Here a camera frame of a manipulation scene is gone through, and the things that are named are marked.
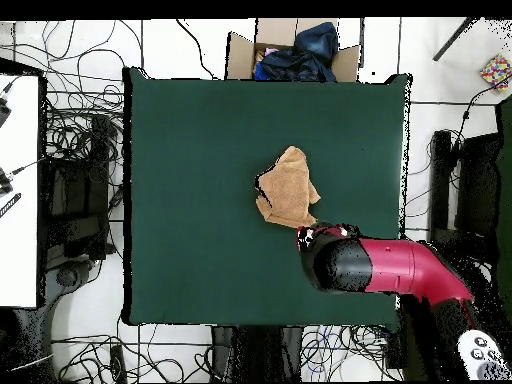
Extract black device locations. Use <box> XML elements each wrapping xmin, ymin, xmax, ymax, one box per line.
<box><xmin>0</xmin><ymin>95</ymin><xmax>13</xmax><ymax>129</ymax></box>

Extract black metal bar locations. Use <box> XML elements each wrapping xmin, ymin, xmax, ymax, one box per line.
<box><xmin>431</xmin><ymin>17</ymin><xmax>479</xmax><ymax>62</ymax></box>

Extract long black cable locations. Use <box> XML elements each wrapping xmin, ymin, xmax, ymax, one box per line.
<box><xmin>175</xmin><ymin>18</ymin><xmax>219</xmax><ymax>80</ymax></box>

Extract black equipment stand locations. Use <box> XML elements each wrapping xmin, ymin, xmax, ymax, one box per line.
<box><xmin>39</xmin><ymin>114</ymin><xmax>123</xmax><ymax>273</ymax></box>
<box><xmin>426</xmin><ymin>129</ymin><xmax>501</xmax><ymax>265</ymax></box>

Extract blue and black cable tangle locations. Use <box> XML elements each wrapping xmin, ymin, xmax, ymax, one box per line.
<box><xmin>300</xmin><ymin>324</ymin><xmax>403</xmax><ymax>381</ymax></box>

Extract black power strip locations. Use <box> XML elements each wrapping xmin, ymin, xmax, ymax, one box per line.
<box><xmin>108</xmin><ymin>343</ymin><xmax>128</xmax><ymax>384</ymax></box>

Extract black connector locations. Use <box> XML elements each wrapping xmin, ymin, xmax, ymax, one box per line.
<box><xmin>0</xmin><ymin>166</ymin><xmax>16</xmax><ymax>197</ymax></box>

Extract black cable with plug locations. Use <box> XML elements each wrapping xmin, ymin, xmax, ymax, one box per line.
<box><xmin>449</xmin><ymin>77</ymin><xmax>512</xmax><ymax>161</ymax></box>

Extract cardboard box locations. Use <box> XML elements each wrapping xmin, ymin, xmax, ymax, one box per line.
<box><xmin>225</xmin><ymin>17</ymin><xmax>363</xmax><ymax>83</ymax></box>

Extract pink and yellow garment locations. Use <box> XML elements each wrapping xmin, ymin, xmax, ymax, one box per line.
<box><xmin>255</xmin><ymin>46</ymin><xmax>281</xmax><ymax>64</ymax></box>

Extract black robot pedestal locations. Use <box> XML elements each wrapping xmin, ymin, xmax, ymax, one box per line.
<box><xmin>210</xmin><ymin>325</ymin><xmax>304</xmax><ymax>383</ymax></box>

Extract dark blue garment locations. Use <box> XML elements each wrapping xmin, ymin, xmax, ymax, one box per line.
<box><xmin>253</xmin><ymin>21</ymin><xmax>341</xmax><ymax>83</ymax></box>

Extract orange terry towel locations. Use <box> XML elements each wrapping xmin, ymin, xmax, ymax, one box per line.
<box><xmin>254</xmin><ymin>144</ymin><xmax>322</xmax><ymax>230</ymax></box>

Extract multicoloured patterned bundle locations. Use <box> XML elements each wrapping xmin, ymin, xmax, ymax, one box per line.
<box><xmin>479</xmin><ymin>53</ymin><xmax>512</xmax><ymax>93</ymax></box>

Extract white table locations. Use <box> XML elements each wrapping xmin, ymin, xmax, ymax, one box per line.
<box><xmin>0</xmin><ymin>73</ymin><xmax>41</xmax><ymax>309</ymax></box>

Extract dark green table cloth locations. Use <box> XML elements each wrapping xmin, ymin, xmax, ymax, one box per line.
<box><xmin>121</xmin><ymin>66</ymin><xmax>413</xmax><ymax>333</ymax></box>
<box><xmin>494</xmin><ymin>95</ymin><xmax>512</xmax><ymax>321</ymax></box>

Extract black ribbed strip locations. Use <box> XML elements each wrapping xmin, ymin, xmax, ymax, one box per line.
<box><xmin>0</xmin><ymin>192</ymin><xmax>22</xmax><ymax>219</ymax></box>

